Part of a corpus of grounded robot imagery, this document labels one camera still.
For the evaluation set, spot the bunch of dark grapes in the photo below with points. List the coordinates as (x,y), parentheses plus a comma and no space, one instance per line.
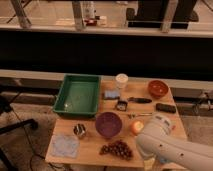
(119,149)

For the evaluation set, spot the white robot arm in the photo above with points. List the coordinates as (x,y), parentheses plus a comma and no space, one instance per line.
(155,140)

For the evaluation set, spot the purple bowl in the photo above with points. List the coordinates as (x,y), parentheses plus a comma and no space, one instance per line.
(108,124)

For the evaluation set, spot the red bowl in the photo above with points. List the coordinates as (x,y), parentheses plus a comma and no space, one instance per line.
(157,89)

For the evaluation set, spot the blue sponge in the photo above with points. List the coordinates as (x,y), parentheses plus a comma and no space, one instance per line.
(111,95)

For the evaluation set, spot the white plastic cup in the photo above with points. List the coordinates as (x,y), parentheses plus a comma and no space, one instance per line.
(121,80)

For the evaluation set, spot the green plastic tray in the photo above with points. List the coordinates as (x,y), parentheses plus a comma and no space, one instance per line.
(78,96)

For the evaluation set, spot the silver fork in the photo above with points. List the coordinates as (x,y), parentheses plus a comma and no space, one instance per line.
(130,116)

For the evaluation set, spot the yellow apple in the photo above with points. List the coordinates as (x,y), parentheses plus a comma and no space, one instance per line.
(136,127)

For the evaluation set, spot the small metal cup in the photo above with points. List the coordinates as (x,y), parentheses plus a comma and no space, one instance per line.
(79,130)

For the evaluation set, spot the wooden board table top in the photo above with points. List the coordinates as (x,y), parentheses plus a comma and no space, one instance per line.
(89,147)

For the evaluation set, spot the black rectangular block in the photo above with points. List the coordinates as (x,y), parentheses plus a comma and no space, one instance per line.
(165,108)

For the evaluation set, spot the blue folded cloth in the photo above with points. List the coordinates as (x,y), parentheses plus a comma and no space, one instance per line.
(64,146)

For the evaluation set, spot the black office chair base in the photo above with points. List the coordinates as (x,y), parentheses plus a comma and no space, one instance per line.
(6,107)

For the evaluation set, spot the black handled knife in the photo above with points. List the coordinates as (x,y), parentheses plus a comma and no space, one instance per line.
(139,100)

